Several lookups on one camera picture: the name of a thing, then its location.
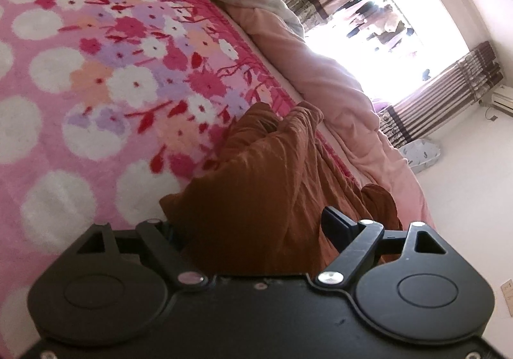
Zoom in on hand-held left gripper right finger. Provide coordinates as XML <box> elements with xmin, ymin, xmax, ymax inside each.
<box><xmin>314</xmin><ymin>206</ymin><xmax>448</xmax><ymax>288</ymax></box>

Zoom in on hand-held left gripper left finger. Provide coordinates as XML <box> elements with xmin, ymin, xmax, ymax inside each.
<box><xmin>75</xmin><ymin>218</ymin><xmax>210</xmax><ymax>291</ymax></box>

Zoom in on brown quilted jacket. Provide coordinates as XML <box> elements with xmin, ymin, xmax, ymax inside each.
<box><xmin>159</xmin><ymin>100</ymin><xmax>403</xmax><ymax>275</ymax></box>

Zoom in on white leaf print bag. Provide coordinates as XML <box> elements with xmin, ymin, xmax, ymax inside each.
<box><xmin>400</xmin><ymin>138</ymin><xmax>442</xmax><ymax>174</ymax></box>

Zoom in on pink duvet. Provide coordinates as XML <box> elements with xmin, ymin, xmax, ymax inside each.
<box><xmin>222</xmin><ymin>4</ymin><xmax>435</xmax><ymax>229</ymax></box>

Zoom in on pink floral polka dot blanket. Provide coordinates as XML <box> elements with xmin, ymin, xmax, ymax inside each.
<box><xmin>0</xmin><ymin>0</ymin><xmax>363</xmax><ymax>359</ymax></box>

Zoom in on white air conditioner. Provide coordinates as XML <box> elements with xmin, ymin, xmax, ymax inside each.
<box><xmin>479</xmin><ymin>83</ymin><xmax>513</xmax><ymax>108</ymax></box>

